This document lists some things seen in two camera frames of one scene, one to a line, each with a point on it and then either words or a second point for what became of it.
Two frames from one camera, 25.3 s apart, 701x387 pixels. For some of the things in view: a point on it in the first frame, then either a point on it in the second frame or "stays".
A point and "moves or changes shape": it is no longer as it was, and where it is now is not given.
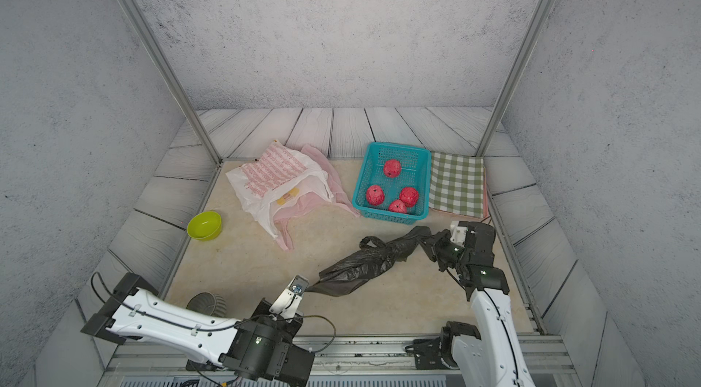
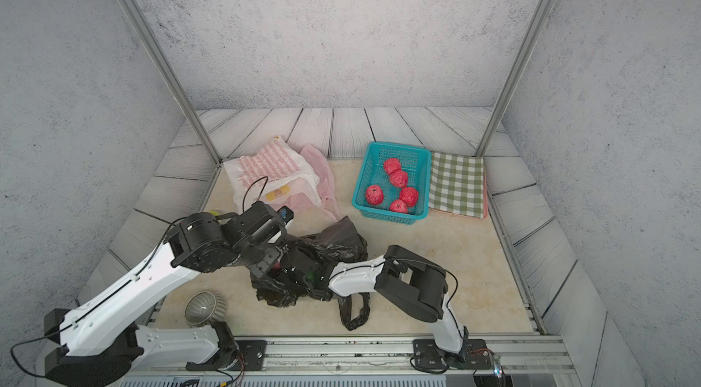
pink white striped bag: (279, 174) moves or changes shape
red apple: (375, 194) stays
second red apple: (397, 206) stays
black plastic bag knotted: (372, 257) moves or changes shape
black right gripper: (434, 246) → (281, 271)
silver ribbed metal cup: (208, 303) stays
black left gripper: (295, 331) → (264, 268)
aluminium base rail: (337, 361) stays
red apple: (409, 195) stays
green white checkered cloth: (458, 184) stays
